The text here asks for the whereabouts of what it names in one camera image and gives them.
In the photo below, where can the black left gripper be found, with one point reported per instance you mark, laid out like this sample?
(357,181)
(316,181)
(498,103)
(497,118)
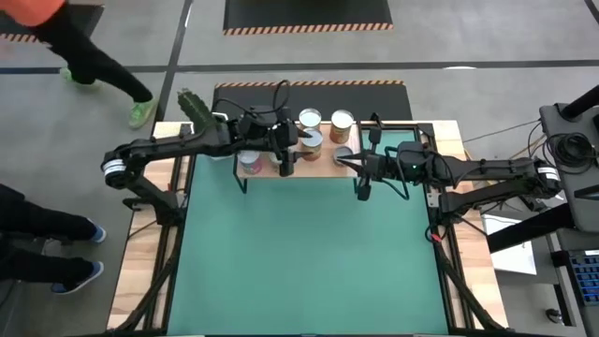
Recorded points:
(281,140)

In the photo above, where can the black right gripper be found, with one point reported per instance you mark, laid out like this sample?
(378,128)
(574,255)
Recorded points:
(407,164)

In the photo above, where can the orange can white dots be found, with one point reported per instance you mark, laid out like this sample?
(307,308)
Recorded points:
(313,150)

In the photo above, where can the corn can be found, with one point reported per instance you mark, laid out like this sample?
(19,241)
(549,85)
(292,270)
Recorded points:
(310,117)

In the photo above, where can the orange pineapple can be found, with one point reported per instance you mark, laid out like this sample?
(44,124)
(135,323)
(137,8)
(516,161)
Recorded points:
(341,124)

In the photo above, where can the pink chicken soup can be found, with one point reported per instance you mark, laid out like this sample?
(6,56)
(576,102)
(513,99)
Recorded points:
(250,163)

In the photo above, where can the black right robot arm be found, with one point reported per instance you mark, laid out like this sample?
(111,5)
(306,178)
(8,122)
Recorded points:
(491,168)

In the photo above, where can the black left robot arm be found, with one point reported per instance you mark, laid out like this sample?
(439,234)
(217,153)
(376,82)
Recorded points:
(178,147)

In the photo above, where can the wooden shelf black legs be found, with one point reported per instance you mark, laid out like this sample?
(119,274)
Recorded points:
(318,169)

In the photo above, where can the black floor mat hazard stripes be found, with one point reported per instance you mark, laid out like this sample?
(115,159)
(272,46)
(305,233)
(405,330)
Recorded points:
(304,14)
(384,100)
(89,19)

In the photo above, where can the white plant pot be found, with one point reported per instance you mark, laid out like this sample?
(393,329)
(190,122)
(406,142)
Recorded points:
(220,115)

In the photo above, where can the green cactus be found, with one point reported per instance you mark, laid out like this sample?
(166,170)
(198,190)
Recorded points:
(194,107)

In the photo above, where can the green table mat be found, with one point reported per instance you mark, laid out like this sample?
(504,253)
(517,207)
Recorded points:
(281,299)

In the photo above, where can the black diagonal stand beam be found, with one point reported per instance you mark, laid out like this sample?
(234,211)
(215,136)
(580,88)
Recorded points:
(529,230)

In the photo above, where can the white paper sheet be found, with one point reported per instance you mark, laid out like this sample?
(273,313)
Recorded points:
(515,259)

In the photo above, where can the grey equipment cart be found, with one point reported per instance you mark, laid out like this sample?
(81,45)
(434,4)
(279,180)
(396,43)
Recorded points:
(552,119)

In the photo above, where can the black round pole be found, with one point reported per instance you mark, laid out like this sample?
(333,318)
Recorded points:
(582,103)

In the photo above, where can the black computer mouse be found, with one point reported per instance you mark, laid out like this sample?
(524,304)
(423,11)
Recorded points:
(554,316)

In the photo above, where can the backlit keyboard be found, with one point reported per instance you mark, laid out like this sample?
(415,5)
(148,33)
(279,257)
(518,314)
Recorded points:
(587,278)

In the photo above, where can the silver metal bracket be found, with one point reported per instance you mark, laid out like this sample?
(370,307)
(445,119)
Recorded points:
(431,200)

